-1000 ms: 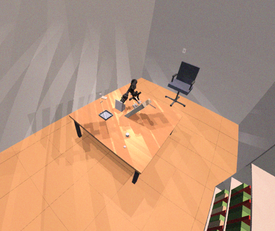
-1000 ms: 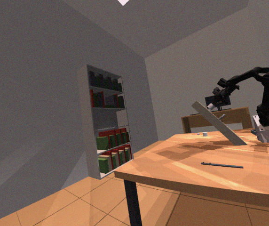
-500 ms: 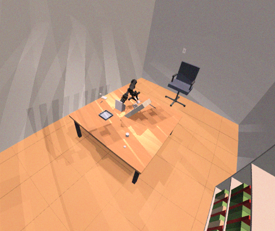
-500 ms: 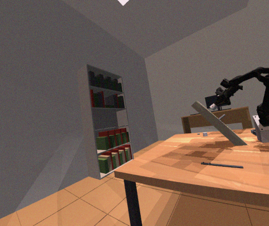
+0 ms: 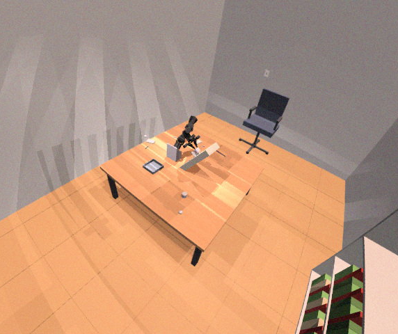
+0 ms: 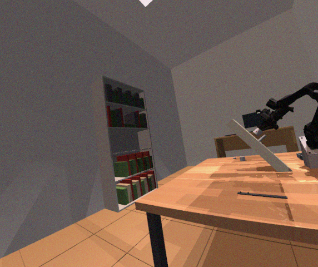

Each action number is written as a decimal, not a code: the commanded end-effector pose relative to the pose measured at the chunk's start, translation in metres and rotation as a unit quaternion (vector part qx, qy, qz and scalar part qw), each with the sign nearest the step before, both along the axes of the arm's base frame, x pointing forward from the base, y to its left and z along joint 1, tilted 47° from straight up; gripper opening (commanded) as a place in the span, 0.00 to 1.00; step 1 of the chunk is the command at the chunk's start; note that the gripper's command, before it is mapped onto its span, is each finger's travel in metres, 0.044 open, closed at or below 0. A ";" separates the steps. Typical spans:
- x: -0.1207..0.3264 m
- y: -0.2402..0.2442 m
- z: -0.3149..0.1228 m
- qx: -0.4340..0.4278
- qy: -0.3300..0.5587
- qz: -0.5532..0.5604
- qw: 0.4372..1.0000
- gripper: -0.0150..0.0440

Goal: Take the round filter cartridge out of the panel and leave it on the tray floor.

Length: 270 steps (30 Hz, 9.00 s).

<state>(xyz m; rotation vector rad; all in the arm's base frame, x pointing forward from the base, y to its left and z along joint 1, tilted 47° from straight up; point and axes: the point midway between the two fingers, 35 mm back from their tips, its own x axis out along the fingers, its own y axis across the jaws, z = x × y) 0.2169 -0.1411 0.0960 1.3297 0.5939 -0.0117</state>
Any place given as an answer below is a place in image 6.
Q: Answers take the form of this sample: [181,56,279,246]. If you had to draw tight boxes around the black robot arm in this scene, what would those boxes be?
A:
[261,82,318,150]

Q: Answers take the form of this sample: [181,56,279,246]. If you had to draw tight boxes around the white cylinder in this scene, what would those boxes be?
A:
[254,128,263,136]

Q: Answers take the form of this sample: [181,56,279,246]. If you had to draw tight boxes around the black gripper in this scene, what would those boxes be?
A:
[259,111,283,131]

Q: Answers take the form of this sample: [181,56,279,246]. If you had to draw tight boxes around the beige service panel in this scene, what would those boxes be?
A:
[226,119,293,172]

